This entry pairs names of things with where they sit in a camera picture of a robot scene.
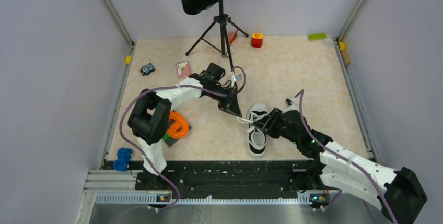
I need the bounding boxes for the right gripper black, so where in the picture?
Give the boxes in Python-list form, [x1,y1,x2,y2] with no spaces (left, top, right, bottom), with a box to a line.
[252,108,299,145]

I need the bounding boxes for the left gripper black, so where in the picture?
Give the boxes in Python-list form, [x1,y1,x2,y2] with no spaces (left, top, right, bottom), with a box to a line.
[206,82,242,117]

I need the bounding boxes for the black white sneaker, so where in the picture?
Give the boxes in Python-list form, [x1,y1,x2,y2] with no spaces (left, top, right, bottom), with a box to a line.
[237,103,269,158]

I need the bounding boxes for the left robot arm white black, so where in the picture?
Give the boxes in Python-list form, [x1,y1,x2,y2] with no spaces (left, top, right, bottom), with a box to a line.
[123,63,244,189]

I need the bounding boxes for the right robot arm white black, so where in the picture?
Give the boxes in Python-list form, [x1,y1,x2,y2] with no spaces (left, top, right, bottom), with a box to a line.
[251,108,428,223]

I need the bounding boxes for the pink white card box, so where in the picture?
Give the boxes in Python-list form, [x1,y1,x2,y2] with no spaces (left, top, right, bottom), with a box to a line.
[176,61,192,78]

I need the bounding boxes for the orange plastic cup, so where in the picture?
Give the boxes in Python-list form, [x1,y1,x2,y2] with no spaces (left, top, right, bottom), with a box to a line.
[228,31,238,46]

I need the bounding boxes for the red yellow button block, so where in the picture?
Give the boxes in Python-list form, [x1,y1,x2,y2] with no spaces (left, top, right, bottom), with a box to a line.
[251,33,264,48]

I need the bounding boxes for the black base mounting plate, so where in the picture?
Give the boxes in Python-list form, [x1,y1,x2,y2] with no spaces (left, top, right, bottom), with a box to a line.
[131,160,333,199]

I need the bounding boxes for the small black blue toy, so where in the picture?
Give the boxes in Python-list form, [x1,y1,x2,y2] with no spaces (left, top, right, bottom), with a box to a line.
[139,63,156,76]

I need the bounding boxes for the lime green block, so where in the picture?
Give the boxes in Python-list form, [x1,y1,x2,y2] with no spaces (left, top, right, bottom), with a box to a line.
[307,33,327,41]

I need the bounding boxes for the yellow corner clip right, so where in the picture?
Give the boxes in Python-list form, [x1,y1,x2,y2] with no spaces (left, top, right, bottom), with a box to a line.
[338,41,346,51]

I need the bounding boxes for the blue toy car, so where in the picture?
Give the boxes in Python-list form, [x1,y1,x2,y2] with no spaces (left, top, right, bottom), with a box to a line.
[113,148,133,172]

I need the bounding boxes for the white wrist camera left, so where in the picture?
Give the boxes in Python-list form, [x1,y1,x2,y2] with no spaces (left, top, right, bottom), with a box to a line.
[228,71,243,86]

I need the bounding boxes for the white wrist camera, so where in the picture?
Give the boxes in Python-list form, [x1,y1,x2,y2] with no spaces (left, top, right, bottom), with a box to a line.
[283,98,299,113]
[228,71,243,86]

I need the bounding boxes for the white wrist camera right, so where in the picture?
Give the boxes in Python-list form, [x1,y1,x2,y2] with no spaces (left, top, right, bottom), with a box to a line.
[283,98,299,113]

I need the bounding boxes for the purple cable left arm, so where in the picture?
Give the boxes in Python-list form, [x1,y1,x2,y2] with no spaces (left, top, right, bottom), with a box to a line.
[119,65,247,211]

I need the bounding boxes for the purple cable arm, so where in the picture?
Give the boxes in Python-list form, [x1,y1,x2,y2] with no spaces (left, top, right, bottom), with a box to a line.
[119,65,247,211]
[295,89,399,224]

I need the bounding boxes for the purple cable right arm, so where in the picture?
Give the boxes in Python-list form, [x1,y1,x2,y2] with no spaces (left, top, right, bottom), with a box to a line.
[295,89,399,224]

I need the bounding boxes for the orange ring toy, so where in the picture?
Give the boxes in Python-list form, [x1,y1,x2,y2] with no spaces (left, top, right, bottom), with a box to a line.
[166,111,190,139]

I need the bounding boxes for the grey base plate green block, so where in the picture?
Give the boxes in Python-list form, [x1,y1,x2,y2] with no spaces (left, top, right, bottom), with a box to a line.
[162,131,191,147]

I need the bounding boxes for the wooden block right rail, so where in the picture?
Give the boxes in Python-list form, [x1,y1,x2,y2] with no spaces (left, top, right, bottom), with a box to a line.
[340,50,352,66]

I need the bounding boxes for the yellow clip left rail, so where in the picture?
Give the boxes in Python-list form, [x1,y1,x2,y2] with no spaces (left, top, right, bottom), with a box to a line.
[125,55,131,65]

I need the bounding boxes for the white slotted cable duct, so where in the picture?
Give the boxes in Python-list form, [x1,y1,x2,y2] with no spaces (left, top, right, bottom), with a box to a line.
[94,190,342,205]

